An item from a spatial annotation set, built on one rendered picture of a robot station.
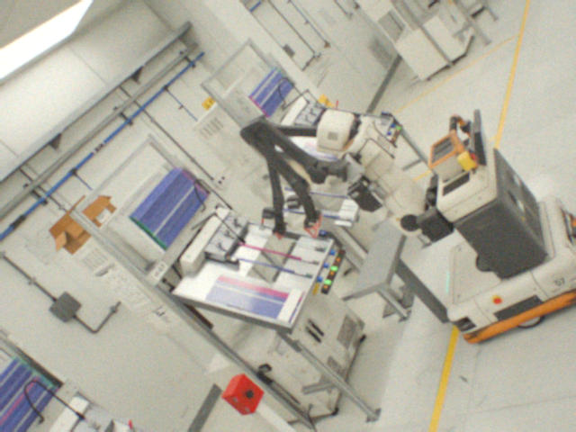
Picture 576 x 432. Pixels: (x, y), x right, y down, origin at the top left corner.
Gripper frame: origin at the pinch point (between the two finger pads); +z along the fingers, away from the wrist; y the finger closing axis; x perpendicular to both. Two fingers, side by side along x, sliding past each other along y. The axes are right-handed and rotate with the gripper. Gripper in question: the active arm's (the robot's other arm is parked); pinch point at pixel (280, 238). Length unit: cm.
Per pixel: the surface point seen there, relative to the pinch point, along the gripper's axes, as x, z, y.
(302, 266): 20.5, 1.2, 17.2
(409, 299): 78, 53, -25
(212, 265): -29.5, 1.8, 32.4
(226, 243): -26.5, -4.2, 18.9
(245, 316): 4, 2, 61
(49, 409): -51, -12, 147
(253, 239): -15.6, 1.6, 5.4
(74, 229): -103, -23, 54
